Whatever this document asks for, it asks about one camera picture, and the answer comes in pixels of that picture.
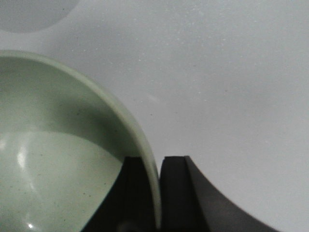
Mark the green bowl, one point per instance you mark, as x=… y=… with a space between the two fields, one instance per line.
x=63 y=142

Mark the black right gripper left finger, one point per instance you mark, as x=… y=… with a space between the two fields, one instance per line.
x=128 y=207

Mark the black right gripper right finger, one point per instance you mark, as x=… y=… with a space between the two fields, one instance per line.
x=191 y=203

